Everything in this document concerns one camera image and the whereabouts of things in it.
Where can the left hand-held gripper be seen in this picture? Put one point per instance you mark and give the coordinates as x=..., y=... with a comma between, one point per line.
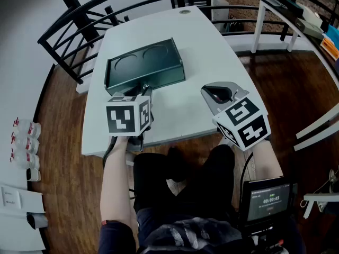
x=123, y=116

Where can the dark green metal box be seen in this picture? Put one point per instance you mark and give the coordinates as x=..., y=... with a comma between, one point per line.
x=144, y=67

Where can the white wall switch panel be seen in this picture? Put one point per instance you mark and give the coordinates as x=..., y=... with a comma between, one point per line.
x=10, y=198

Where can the dark green book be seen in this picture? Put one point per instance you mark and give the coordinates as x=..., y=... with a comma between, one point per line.
x=291, y=4

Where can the orange book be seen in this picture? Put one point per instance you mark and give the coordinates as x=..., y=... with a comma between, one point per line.
x=330, y=47

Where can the white stool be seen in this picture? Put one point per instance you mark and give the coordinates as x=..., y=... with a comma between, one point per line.
x=317, y=198

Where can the white chair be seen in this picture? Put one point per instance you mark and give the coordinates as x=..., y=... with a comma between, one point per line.
x=315, y=131

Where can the person's dark printed shirt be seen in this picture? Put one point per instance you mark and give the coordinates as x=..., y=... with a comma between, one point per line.
x=185, y=234

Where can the small white device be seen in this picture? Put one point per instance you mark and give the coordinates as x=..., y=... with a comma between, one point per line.
x=33, y=174

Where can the person's black trousered legs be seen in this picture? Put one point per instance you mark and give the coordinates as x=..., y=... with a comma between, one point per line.
x=190, y=179

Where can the white side table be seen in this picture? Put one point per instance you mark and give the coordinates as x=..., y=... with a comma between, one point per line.
x=260, y=22

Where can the olive flat box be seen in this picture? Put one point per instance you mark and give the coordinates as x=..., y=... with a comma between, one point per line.
x=308, y=26

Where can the white block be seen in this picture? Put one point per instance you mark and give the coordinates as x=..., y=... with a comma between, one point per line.
x=220, y=9

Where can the black metal railing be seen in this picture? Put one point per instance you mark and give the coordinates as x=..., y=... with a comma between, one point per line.
x=79, y=30

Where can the blue cloth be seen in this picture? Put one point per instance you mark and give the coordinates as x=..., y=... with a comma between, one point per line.
x=333, y=33

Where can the clear water bottle red label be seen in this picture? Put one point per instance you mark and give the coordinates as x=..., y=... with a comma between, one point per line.
x=25, y=159
x=26, y=143
x=30, y=128

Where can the person's left forearm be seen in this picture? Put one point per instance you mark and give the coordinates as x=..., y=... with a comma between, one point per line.
x=116, y=179

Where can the person's right forearm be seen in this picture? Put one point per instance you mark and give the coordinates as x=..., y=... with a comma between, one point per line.
x=266, y=160

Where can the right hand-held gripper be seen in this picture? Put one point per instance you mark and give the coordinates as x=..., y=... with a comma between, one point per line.
x=245, y=123

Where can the grey sneaker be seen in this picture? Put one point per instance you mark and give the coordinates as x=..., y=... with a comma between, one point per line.
x=333, y=179

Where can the black monitor with timer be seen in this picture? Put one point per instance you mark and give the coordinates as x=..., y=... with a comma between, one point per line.
x=267, y=201

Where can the white cabinet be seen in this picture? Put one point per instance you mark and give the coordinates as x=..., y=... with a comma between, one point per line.
x=18, y=221

